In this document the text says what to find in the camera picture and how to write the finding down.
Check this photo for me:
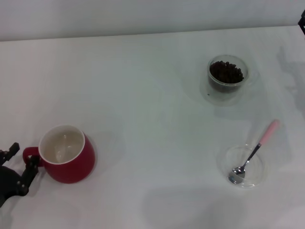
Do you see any coffee beans heap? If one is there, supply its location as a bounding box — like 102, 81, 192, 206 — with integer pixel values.
208, 61, 244, 93

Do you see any small clear glass dish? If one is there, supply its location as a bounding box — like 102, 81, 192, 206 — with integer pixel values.
215, 144, 267, 189

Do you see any pink handled metal spoon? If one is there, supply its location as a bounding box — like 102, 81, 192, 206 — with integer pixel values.
227, 119, 280, 185

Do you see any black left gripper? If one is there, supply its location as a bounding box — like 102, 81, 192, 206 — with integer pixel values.
0, 142, 41, 208

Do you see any glass cup of coffee beans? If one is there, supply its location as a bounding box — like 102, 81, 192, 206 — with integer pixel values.
199, 71, 254, 107

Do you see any clear glass cup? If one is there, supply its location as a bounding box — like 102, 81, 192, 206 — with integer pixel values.
206, 54, 260, 94

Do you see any red ceramic mug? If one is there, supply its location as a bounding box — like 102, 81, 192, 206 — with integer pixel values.
22, 124, 96, 184

